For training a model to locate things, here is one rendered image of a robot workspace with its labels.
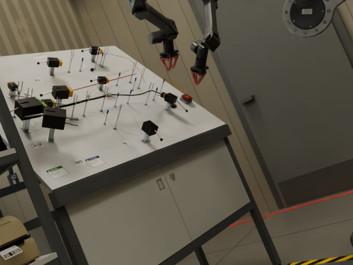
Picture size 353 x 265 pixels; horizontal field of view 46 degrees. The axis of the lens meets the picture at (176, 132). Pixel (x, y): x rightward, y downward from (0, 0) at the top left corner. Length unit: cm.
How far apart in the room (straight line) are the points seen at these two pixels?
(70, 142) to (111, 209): 35
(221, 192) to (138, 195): 57
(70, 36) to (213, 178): 290
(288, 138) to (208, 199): 169
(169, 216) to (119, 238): 30
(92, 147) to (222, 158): 81
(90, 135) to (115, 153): 16
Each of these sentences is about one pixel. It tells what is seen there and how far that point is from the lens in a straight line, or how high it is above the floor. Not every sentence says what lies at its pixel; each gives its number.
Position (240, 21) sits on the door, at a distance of 381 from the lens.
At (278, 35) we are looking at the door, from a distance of 368.
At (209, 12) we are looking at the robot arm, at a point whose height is 145.
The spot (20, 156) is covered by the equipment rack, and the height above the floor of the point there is 102.
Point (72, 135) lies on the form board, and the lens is 191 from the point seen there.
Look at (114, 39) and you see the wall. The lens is 467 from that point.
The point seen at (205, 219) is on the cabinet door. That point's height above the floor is 46.
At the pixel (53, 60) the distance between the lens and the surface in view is 234.
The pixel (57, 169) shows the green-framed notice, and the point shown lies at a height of 94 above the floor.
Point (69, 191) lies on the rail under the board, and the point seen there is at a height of 84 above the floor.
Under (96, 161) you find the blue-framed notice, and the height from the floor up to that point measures 92.
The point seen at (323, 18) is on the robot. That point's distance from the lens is 178.
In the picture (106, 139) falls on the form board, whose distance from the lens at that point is 194.
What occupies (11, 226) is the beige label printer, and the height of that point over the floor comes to 80.
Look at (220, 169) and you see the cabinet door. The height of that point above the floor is 65.
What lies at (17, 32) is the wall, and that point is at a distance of 429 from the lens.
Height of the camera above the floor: 79
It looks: 3 degrees up
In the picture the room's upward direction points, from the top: 23 degrees counter-clockwise
